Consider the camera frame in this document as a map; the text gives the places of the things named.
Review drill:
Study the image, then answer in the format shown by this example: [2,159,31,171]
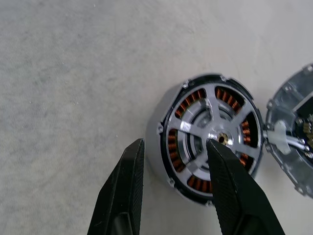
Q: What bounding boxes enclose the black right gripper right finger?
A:
[206,139,286,235]

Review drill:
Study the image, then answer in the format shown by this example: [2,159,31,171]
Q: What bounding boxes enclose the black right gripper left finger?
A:
[87,138,145,235]

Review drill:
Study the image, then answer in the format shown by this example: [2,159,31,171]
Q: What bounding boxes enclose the silver spoked rotor black rim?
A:
[167,82,261,197]

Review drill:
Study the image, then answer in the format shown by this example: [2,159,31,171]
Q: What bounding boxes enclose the round silver lid circuit board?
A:
[265,63,313,197]

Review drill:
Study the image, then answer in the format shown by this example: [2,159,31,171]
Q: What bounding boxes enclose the silver motor housing copper windings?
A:
[145,72,265,208]

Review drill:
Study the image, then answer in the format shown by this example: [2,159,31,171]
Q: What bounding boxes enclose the white wire bundle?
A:
[263,120,309,154]

